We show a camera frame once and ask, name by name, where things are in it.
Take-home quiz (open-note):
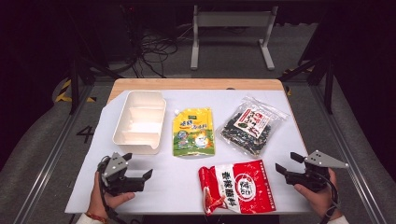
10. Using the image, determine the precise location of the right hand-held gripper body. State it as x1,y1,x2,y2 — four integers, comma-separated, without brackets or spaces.
284,149,350,192

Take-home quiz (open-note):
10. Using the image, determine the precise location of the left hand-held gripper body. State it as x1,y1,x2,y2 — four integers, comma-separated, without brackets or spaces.
97,152,146,197

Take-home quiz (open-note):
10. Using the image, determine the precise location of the white divided plastic container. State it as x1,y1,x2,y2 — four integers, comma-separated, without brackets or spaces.
112,90,167,156

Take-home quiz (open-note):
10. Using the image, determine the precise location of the red and white packet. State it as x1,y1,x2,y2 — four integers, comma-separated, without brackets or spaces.
198,159,277,217

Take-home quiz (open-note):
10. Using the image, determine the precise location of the clear bag of dried seaweed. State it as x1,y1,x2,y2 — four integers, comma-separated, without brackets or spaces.
219,95,290,158

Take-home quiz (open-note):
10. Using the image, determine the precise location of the person's left hand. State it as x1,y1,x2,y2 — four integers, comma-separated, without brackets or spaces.
88,172,136,217

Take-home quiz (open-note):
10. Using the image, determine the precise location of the person's right hand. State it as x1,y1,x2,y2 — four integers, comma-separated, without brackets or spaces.
293,169,340,218

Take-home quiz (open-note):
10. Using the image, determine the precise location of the white table mat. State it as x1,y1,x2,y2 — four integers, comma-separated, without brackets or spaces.
64,89,312,216

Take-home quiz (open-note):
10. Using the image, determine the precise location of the yellow green spouted pouch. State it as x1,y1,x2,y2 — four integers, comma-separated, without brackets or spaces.
172,106,217,158

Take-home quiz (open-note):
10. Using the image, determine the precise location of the black metal stand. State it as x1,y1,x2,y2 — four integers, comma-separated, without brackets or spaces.
68,54,123,116
277,54,336,116

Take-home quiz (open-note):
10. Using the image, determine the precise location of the yellow black hazard tape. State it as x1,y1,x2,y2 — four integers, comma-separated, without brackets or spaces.
54,78,97,104

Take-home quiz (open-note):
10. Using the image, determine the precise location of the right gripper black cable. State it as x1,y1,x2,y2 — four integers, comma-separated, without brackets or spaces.
319,172,341,224

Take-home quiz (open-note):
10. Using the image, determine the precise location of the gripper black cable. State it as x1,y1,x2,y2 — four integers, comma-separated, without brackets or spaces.
319,172,341,224
97,157,129,224

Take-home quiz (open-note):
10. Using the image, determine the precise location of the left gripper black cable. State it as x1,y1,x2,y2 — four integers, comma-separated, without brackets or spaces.
97,157,129,224

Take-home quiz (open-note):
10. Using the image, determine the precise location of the red bracelet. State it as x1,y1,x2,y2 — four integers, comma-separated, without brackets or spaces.
84,211,109,224

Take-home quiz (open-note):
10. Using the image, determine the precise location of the aluminium floor rail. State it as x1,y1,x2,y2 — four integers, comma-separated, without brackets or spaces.
311,85,389,224
12,83,94,224

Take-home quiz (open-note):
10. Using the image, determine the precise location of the bundle of black floor cables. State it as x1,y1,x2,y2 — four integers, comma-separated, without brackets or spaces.
122,24,191,78

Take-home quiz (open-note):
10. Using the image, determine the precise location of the white metal stand frame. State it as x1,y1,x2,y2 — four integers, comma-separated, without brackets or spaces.
190,5,279,71

